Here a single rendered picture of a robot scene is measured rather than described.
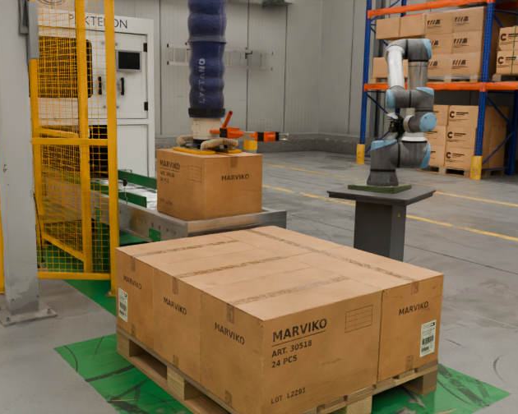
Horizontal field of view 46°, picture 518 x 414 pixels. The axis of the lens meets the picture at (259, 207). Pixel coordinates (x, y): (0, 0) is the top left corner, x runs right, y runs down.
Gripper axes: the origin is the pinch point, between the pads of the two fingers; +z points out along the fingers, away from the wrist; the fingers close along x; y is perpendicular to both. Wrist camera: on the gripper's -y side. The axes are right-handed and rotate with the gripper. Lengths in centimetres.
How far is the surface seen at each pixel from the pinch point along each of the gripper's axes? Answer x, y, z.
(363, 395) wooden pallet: 112, 71, -79
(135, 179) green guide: 30, 94, 223
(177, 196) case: 38, 100, 77
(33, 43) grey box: -50, 178, 76
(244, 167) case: 21, 67, 49
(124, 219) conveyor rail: 53, 125, 115
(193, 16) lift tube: -67, 91, 63
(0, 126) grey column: -5, 197, 83
